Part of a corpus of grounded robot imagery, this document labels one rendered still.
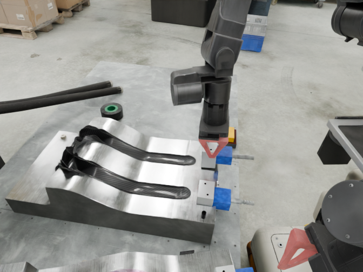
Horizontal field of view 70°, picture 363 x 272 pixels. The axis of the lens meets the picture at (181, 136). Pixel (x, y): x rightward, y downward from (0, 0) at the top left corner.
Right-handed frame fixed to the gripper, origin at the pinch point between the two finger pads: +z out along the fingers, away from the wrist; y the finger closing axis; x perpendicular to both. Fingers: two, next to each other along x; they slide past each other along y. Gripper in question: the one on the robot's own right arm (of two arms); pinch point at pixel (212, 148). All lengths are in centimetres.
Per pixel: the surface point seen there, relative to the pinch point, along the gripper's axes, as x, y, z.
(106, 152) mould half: -26.7, 4.7, 0.4
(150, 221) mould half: -12.5, 17.9, 7.8
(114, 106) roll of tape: -37.5, -28.2, 7.3
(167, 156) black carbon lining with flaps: -12.0, -0.9, 4.9
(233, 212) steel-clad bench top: 6.6, 8.2, 14.5
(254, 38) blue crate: 43, -306, 66
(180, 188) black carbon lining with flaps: -6.8, 9.8, 5.1
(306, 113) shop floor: 84, -169, 92
